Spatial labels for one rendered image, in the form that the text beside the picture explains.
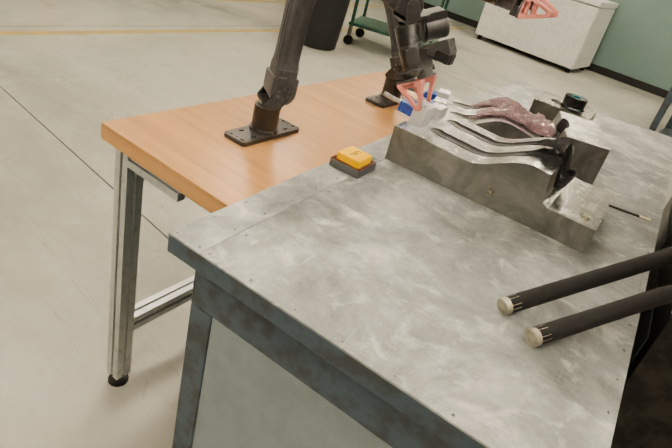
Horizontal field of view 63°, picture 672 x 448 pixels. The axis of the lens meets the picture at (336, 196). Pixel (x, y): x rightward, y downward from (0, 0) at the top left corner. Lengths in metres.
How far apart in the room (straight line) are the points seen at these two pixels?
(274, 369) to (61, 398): 0.92
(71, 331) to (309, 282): 1.16
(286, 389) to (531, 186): 0.67
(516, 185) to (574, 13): 6.75
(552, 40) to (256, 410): 7.36
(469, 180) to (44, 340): 1.32
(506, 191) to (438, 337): 0.50
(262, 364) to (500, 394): 0.38
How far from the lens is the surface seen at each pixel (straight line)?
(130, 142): 1.22
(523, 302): 0.97
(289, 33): 1.24
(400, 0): 1.31
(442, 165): 1.30
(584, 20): 7.91
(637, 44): 8.62
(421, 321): 0.87
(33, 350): 1.87
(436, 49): 1.33
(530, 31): 8.14
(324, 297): 0.85
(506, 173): 1.26
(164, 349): 1.85
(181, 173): 1.11
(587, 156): 1.65
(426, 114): 1.36
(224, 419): 1.10
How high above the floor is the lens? 1.33
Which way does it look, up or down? 28 degrees down
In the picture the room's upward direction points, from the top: 15 degrees clockwise
